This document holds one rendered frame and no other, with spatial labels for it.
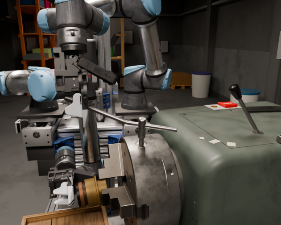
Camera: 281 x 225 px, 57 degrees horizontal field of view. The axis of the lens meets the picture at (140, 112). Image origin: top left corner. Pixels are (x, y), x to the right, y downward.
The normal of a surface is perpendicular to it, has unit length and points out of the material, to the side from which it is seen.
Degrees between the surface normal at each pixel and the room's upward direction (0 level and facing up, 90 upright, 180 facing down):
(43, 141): 90
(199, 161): 61
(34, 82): 89
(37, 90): 89
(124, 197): 3
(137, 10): 123
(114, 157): 57
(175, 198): 76
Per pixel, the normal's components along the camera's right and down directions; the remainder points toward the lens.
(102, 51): 0.12, 0.27
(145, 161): 0.15, -0.63
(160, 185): 0.23, -0.22
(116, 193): -0.01, -0.97
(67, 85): 0.25, 0.04
